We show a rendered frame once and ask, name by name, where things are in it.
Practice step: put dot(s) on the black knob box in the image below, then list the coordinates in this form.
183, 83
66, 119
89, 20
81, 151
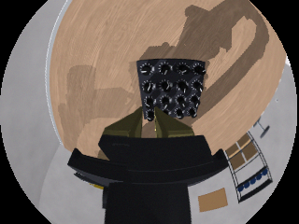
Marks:
183, 94

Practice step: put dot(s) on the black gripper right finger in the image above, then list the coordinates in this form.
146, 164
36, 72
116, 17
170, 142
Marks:
166, 126

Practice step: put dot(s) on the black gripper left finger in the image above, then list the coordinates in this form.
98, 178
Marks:
130, 126

